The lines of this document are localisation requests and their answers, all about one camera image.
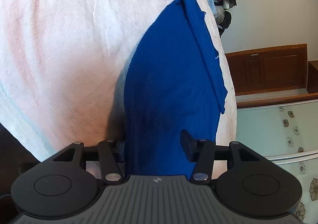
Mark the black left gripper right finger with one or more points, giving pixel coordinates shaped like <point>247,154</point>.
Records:
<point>203,153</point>

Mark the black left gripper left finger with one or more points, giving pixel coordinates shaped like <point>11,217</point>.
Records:
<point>101,162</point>

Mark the blue knit sweater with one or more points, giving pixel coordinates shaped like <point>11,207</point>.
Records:
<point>174,83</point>

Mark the floral tile wardrobe panel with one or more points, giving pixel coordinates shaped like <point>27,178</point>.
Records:
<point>286,135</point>

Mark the brown wooden door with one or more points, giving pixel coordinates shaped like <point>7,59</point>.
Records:
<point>273,69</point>

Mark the pink bed blanket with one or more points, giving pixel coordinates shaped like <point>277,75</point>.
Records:
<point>63,67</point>

